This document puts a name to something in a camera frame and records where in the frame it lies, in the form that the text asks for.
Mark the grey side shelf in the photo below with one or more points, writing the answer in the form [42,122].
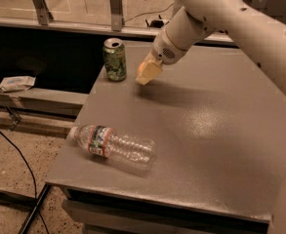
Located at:
[47,101]

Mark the metal railing post left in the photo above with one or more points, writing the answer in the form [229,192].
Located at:
[44,15]

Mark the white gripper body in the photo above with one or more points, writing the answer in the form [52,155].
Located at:
[164,52]

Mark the metal railing post middle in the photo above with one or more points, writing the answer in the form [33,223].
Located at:
[117,19]

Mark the orange fruit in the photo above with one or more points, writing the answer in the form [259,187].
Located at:
[141,68]

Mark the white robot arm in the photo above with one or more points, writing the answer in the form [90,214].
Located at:
[261,38]

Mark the green soda can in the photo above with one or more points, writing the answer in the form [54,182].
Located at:
[114,59]

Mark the metal railing post right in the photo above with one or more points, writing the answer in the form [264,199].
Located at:
[259,4]

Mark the glass barrier panel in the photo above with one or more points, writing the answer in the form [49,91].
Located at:
[136,13]

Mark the metal railing post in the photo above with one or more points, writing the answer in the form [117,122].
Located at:
[44,15]
[117,19]
[259,4]

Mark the clear plastic water bottle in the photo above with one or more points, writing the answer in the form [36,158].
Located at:
[130,153]

